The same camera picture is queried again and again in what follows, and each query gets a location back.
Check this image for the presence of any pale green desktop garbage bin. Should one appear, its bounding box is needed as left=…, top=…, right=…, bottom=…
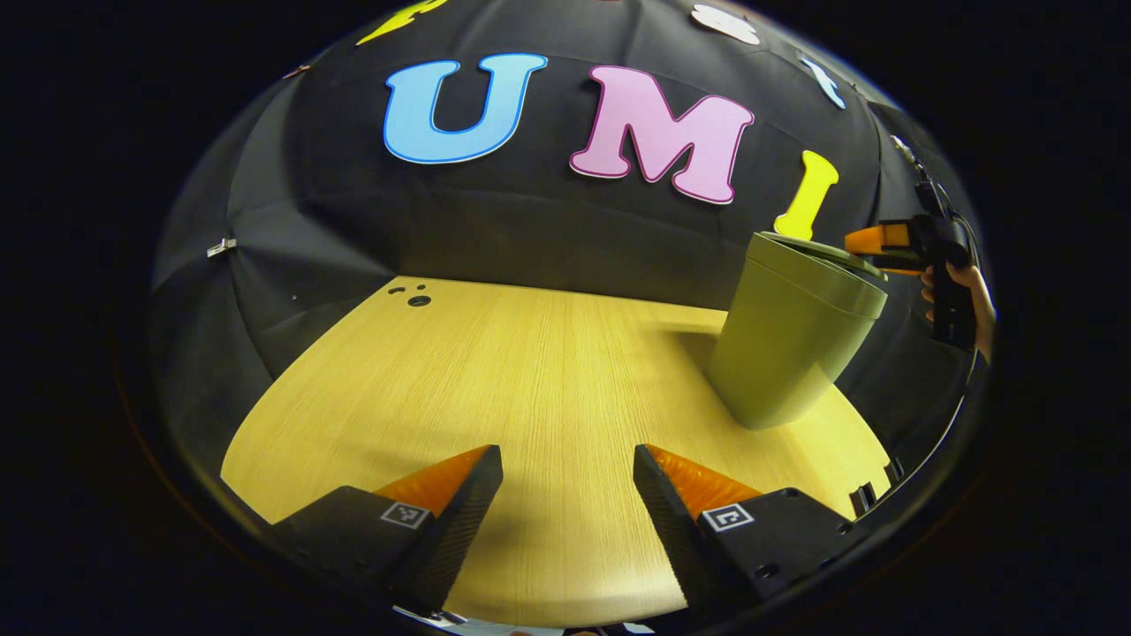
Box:
left=705, top=231, right=889, bottom=431

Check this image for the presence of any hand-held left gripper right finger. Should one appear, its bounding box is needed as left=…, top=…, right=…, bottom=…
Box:
left=633, top=443, right=854, bottom=619

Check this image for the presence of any wooden desktop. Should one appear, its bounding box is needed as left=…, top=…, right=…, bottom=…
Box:
left=219, top=276, right=892, bottom=630

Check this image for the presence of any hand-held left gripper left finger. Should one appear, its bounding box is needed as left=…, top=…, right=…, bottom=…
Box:
left=269, top=444, right=505, bottom=615

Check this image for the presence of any black backdrop cloth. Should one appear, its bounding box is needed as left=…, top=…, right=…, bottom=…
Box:
left=150, top=0, right=991, bottom=460

